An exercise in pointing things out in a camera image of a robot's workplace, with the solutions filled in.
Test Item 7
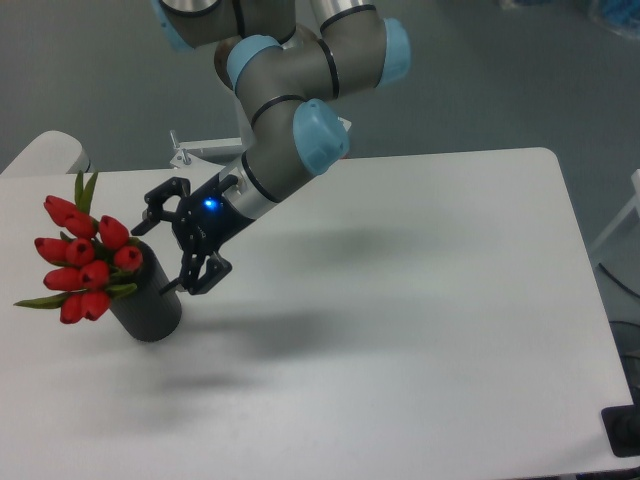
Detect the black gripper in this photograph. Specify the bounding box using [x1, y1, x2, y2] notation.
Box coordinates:
[131, 177, 254, 295]

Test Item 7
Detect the red tulip bouquet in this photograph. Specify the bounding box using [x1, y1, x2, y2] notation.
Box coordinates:
[14, 172, 146, 325]

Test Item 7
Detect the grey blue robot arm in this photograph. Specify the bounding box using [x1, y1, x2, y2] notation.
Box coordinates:
[134, 1, 411, 295]

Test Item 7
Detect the dark grey ribbed vase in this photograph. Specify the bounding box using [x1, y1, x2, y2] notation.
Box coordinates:
[109, 243, 182, 342]

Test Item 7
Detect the white rounded side table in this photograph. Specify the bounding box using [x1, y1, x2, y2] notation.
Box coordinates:
[1, 130, 93, 178]

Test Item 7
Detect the black device at table edge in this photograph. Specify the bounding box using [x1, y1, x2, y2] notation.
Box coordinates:
[601, 405, 639, 458]

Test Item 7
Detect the blue plastic bag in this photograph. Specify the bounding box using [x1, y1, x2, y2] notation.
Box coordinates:
[588, 0, 639, 39]

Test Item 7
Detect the black cable on floor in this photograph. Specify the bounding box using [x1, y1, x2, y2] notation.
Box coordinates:
[598, 263, 640, 298]

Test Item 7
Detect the white frame at right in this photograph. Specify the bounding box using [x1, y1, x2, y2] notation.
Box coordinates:
[589, 170, 639, 263]

